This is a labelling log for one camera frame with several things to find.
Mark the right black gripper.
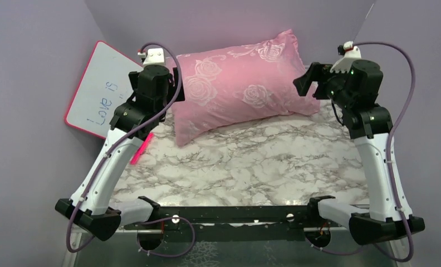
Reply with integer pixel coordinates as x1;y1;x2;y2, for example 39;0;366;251
293;61;355;110

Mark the pink floral pillowcase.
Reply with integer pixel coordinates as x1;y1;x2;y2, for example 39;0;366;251
166;29;320;146

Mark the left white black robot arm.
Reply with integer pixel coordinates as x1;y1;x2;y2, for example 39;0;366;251
55;65;184;241

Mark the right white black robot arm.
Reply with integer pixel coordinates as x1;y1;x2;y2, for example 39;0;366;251
293;60;425;245

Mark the pink marker pen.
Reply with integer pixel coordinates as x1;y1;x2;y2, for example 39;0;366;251
129;132;154;165

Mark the pink framed whiteboard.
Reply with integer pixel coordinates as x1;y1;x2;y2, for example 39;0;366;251
64;41;142;139

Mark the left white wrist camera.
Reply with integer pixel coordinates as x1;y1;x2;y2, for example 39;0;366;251
138;48;166;67

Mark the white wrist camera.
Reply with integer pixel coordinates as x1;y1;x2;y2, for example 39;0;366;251
330;41;361;73
138;48;166;67

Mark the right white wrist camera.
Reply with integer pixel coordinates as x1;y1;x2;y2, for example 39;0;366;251
330;41;361;73

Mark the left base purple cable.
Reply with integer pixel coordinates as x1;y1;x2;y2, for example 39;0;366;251
136;216;197;259

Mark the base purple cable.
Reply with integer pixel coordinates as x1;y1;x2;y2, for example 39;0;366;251
136;216;197;259
303;235;369;256

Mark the black mounting rail base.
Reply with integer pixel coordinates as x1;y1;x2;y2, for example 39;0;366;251
122;205;337;243

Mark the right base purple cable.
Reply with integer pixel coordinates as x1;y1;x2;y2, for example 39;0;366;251
303;235;369;256

